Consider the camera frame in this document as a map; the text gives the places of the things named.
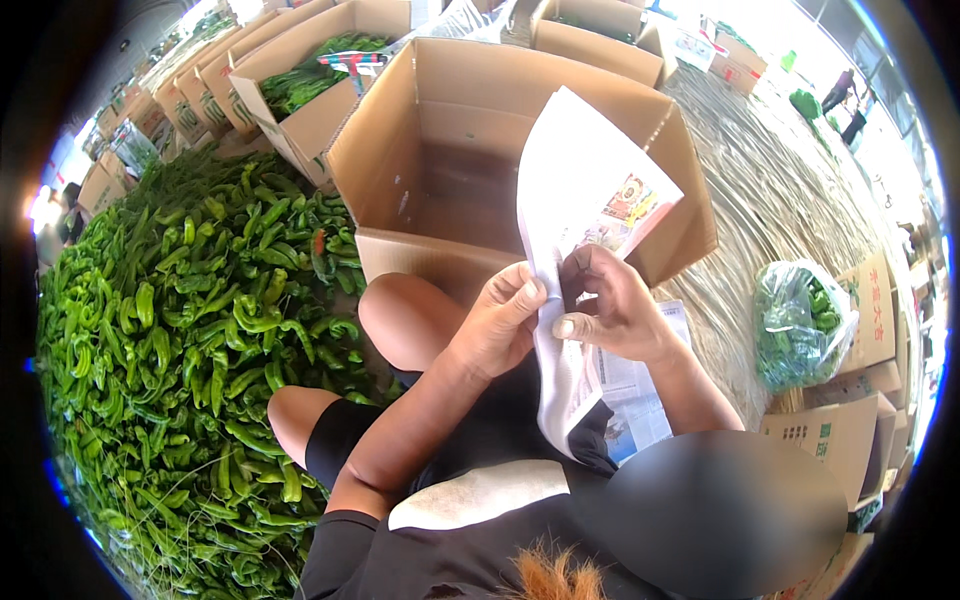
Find person's right hand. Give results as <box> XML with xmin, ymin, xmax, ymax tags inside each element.
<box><xmin>551</xmin><ymin>243</ymin><xmax>678</xmax><ymax>366</ymax></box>

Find small cardboard box red print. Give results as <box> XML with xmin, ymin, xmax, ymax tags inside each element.
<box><xmin>708</xmin><ymin>30</ymin><xmax>771</xmax><ymax>97</ymax></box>

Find person's body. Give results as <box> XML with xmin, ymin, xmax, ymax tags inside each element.
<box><xmin>296</xmin><ymin>375</ymin><xmax>852</xmax><ymax>600</ymax></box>

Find stack of distant cardboard boxes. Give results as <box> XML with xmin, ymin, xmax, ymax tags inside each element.
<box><xmin>73</xmin><ymin>78</ymin><xmax>178</xmax><ymax>220</ymax></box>

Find stack of flattened cardboard boxes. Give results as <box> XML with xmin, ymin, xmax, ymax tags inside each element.
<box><xmin>759</xmin><ymin>249</ymin><xmax>927</xmax><ymax>530</ymax></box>

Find red and teal tape dispenser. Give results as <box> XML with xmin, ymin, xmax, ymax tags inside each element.
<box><xmin>317</xmin><ymin>50</ymin><xmax>390</xmax><ymax>78</ymax></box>

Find cardboard box with green print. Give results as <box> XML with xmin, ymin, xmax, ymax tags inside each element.
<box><xmin>153</xmin><ymin>66</ymin><xmax>213</xmax><ymax>148</ymax></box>
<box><xmin>198</xmin><ymin>0</ymin><xmax>339</xmax><ymax>138</ymax></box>
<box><xmin>173</xmin><ymin>21</ymin><xmax>260</xmax><ymax>142</ymax></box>

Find green peppers packed in box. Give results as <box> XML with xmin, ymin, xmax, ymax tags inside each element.
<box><xmin>258</xmin><ymin>31</ymin><xmax>393</xmax><ymax>121</ymax></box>

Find cardboard box holding peppers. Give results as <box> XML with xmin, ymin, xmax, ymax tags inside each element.
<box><xmin>228</xmin><ymin>0</ymin><xmax>415</xmax><ymax>190</ymax></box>

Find flat newspaper with blue photo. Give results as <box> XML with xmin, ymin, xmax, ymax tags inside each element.
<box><xmin>592</xmin><ymin>300</ymin><xmax>693</xmax><ymax>468</ymax></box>

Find white newspaper sheets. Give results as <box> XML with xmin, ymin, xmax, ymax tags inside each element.
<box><xmin>515</xmin><ymin>85</ymin><xmax>686</xmax><ymax>463</ymax></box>

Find heap of loose green peppers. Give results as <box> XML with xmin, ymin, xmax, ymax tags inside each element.
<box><xmin>33</xmin><ymin>141</ymin><xmax>402</xmax><ymax>600</ymax></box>

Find person's legs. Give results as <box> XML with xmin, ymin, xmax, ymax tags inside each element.
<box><xmin>267</xmin><ymin>271</ymin><xmax>541</xmax><ymax>492</ymax></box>

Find clear plastic sheet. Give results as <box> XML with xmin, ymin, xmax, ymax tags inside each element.
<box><xmin>408</xmin><ymin>0</ymin><xmax>520</xmax><ymax>48</ymax></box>

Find person's left hand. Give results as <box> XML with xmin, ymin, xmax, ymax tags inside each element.
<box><xmin>442</xmin><ymin>260</ymin><xmax>550</xmax><ymax>381</ymax></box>

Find large empty cardboard box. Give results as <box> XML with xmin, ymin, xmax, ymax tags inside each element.
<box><xmin>325</xmin><ymin>36</ymin><xmax>720</xmax><ymax>303</ymax></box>

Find open brown cardboard box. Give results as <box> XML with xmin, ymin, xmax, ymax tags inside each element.
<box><xmin>529</xmin><ymin>0</ymin><xmax>681</xmax><ymax>91</ymax></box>

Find clear plastic bag of peppers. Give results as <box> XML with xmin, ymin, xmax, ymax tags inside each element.
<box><xmin>752</xmin><ymin>258</ymin><xmax>861</xmax><ymax>396</ymax></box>

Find green bundle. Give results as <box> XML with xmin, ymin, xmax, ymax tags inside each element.
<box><xmin>787</xmin><ymin>87</ymin><xmax>824</xmax><ymax>123</ymax></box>

